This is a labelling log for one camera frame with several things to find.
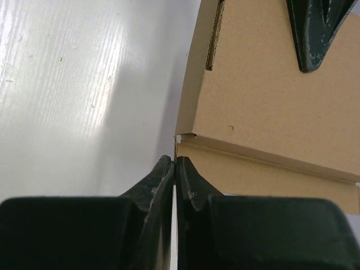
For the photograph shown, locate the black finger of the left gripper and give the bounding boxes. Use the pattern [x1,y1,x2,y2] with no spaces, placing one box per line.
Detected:
[286,0,354,73]

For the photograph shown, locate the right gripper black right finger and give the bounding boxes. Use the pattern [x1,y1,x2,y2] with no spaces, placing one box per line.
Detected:
[175,156,359,269]

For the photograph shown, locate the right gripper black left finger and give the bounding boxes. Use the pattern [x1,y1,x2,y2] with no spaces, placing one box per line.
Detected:
[1,155,174,269]

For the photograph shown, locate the brown cardboard box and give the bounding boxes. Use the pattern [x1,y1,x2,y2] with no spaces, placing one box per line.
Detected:
[175,0,359,215]

